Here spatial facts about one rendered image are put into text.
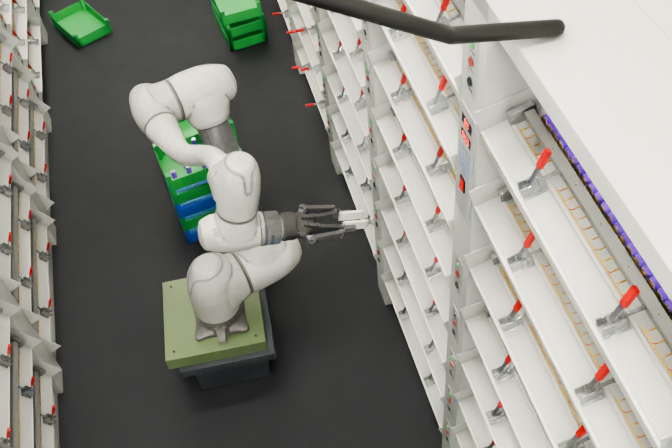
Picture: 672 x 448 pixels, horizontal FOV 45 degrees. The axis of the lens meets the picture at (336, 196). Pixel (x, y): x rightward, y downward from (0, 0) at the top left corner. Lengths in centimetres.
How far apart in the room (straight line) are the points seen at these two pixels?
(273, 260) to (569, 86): 167
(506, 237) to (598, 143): 50
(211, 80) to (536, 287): 133
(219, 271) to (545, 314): 138
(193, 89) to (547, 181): 136
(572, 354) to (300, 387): 164
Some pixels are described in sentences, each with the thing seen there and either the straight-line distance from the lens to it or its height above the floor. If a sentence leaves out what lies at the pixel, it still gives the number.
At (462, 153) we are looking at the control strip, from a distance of 153.
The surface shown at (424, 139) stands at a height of 116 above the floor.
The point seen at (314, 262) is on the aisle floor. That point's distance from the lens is 319.
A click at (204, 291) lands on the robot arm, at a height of 48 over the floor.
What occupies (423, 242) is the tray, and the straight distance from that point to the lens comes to 226.
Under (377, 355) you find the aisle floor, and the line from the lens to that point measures 294.
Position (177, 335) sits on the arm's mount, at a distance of 280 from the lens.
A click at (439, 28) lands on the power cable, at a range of 110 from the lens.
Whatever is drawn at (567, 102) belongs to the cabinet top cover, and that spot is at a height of 181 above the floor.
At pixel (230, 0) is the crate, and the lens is 425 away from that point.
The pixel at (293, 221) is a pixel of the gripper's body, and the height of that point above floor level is 95.
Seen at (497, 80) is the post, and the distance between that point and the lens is 136.
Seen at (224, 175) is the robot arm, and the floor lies 117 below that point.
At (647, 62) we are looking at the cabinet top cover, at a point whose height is 181.
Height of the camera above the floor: 255
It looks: 49 degrees down
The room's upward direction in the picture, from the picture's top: 7 degrees counter-clockwise
